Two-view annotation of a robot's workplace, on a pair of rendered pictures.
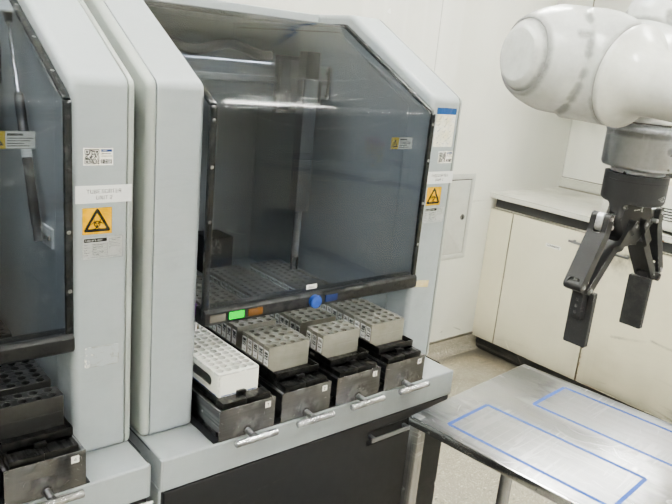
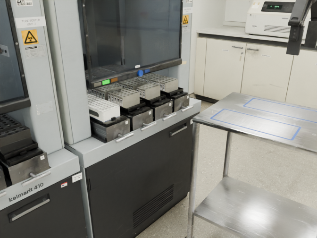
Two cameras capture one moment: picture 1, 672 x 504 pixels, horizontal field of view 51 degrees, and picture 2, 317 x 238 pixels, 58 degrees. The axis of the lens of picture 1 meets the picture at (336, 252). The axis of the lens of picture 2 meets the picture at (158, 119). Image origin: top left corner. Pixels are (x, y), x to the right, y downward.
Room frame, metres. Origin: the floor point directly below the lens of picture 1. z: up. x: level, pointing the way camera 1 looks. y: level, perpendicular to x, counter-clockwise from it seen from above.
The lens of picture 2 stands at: (0.14, 0.12, 1.33)
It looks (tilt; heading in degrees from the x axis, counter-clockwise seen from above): 24 degrees down; 353
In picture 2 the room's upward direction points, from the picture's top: straight up
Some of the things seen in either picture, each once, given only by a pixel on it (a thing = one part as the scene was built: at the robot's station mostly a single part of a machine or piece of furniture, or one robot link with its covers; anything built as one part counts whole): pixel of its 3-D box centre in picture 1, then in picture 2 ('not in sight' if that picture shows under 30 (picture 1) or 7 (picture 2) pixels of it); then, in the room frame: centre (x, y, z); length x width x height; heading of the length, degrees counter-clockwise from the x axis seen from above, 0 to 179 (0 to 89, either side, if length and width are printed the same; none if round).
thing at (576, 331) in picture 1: (579, 317); (295, 40); (0.81, -0.31, 1.22); 0.03 x 0.01 x 0.07; 41
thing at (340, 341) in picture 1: (338, 342); (151, 92); (1.56, -0.03, 0.85); 0.12 x 0.02 x 0.06; 130
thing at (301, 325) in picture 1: (315, 329); (139, 89); (1.63, 0.03, 0.85); 0.12 x 0.02 x 0.06; 130
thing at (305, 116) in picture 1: (268, 148); (105, 3); (1.69, 0.19, 1.28); 0.61 x 0.51 x 0.63; 131
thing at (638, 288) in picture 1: (635, 301); (312, 34); (0.90, -0.41, 1.22); 0.03 x 0.01 x 0.07; 41
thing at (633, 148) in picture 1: (642, 148); not in sight; (0.86, -0.36, 1.43); 0.09 x 0.09 x 0.06
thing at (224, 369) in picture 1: (204, 357); (92, 106); (1.43, 0.27, 0.83); 0.30 x 0.10 x 0.06; 41
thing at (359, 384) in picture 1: (280, 335); (122, 95); (1.73, 0.13, 0.78); 0.73 x 0.14 x 0.09; 41
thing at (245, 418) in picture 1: (176, 357); (77, 110); (1.54, 0.36, 0.78); 0.73 x 0.14 x 0.09; 41
